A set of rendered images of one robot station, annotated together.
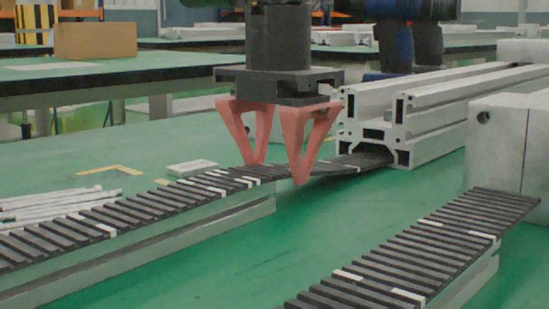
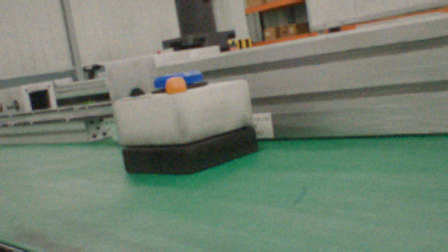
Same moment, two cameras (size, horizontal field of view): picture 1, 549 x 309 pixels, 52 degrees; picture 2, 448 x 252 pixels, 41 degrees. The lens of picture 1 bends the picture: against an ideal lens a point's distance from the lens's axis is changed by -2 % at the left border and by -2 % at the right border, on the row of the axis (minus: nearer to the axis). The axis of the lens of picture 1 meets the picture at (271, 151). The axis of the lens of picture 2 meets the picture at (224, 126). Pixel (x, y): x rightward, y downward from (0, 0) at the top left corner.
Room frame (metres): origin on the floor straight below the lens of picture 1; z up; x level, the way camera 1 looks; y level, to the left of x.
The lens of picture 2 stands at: (0.60, -0.92, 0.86)
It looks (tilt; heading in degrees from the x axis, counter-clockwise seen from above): 6 degrees down; 95
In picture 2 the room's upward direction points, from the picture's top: 9 degrees counter-clockwise
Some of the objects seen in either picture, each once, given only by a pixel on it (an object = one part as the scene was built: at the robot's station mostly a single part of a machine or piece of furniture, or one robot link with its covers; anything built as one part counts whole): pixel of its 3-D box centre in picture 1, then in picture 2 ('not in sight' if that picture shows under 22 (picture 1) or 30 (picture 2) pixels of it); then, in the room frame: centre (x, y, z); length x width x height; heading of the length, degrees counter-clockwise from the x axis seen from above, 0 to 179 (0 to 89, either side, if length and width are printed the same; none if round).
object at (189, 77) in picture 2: not in sight; (179, 85); (0.52, -0.44, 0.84); 0.04 x 0.04 x 0.02
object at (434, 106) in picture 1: (492, 93); not in sight; (0.94, -0.37, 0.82); 0.80 x 0.10 x 0.09; 140
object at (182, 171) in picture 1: (192, 168); not in sight; (0.60, 0.09, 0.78); 0.05 x 0.03 x 0.01; 135
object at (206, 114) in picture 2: not in sight; (193, 122); (0.53, -0.43, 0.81); 0.10 x 0.08 x 0.06; 50
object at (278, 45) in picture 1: (278, 46); (196, 23); (0.50, -0.01, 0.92); 0.10 x 0.07 x 0.07; 50
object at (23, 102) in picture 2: not in sight; (26, 103); (-0.04, 0.60, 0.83); 0.11 x 0.10 x 0.10; 51
